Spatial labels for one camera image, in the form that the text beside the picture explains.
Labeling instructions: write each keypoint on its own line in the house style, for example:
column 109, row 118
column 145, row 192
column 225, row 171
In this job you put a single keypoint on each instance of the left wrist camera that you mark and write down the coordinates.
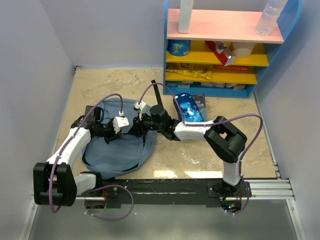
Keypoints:
column 119, row 123

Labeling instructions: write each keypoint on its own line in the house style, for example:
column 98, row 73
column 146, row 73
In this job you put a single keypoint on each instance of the yellow chips bag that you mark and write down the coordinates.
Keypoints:
column 193, row 70

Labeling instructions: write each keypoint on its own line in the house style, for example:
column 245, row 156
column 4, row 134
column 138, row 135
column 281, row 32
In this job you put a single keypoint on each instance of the aluminium rail frame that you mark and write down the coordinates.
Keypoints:
column 175, row 209

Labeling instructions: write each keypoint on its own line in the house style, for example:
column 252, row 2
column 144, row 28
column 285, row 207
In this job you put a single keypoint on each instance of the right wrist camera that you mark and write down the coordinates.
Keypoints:
column 141, row 108

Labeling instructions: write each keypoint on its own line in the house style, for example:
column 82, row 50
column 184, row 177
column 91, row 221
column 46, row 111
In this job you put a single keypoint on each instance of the white round container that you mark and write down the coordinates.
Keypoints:
column 242, row 49

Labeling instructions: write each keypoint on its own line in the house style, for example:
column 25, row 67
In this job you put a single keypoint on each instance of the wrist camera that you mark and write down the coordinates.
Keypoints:
column 119, row 123
column 141, row 108

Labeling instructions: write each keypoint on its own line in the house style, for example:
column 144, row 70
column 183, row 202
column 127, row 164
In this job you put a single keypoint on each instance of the blue dinosaur pencil case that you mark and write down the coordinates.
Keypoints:
column 186, row 107

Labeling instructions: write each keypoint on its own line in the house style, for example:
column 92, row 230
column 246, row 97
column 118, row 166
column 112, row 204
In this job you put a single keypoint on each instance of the white tall bottle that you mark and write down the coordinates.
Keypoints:
column 185, row 13

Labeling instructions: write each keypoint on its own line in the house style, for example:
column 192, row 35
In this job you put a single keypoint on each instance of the blue fabric backpack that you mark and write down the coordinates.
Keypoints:
column 121, row 156

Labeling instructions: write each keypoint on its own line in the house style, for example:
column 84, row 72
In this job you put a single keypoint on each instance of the red flat box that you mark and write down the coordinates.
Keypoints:
column 232, row 67

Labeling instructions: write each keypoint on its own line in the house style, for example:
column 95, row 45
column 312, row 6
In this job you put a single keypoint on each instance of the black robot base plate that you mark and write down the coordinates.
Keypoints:
column 210, row 192

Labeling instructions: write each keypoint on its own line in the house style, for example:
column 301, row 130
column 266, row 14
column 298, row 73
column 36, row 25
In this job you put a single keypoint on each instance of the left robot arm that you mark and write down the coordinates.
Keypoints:
column 54, row 184

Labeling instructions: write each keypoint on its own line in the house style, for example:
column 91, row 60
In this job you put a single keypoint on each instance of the blue snack can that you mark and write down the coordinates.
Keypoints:
column 178, row 47

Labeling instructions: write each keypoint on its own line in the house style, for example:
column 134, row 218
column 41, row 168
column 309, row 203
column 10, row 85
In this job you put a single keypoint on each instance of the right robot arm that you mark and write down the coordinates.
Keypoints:
column 227, row 141

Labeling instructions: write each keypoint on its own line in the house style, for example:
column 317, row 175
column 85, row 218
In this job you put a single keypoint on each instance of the blue wooden shelf unit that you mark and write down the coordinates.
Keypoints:
column 227, row 26

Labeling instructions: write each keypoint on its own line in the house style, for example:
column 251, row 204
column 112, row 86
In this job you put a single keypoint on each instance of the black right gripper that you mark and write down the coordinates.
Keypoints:
column 138, row 128

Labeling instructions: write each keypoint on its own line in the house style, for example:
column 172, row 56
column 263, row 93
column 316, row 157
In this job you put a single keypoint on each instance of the red silver snack box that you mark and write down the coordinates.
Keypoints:
column 221, row 51

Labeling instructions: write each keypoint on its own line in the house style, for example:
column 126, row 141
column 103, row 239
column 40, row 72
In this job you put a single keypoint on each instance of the dark blue book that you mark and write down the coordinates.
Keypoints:
column 201, row 104

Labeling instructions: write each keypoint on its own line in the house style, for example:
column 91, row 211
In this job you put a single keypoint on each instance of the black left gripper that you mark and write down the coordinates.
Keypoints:
column 113, row 135

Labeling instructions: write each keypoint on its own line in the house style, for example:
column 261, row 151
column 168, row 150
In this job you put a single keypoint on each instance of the clear plastic water bottle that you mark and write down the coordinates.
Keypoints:
column 269, row 16

